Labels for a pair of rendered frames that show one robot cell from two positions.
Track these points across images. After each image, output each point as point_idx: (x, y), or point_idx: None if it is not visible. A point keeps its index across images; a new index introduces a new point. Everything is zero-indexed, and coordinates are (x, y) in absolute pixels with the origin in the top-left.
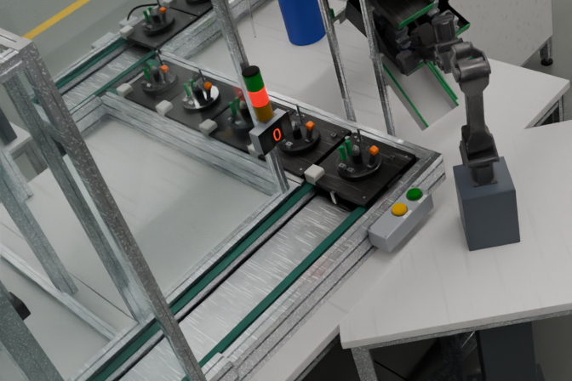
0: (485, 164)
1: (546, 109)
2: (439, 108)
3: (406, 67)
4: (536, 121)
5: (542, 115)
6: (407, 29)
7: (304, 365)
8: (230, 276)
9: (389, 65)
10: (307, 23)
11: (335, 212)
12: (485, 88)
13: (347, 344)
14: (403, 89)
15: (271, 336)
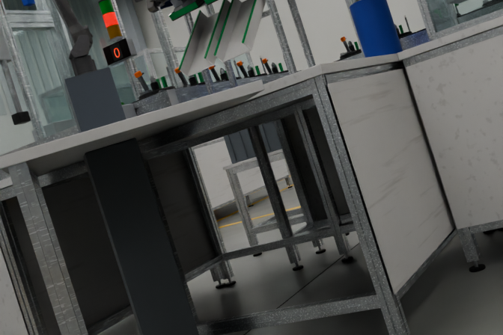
0: (72, 58)
1: (277, 84)
2: (207, 62)
3: (147, 4)
4: (261, 93)
5: (272, 90)
6: None
7: (10, 181)
8: None
9: (209, 25)
10: (365, 43)
11: None
12: None
13: None
14: (202, 44)
15: None
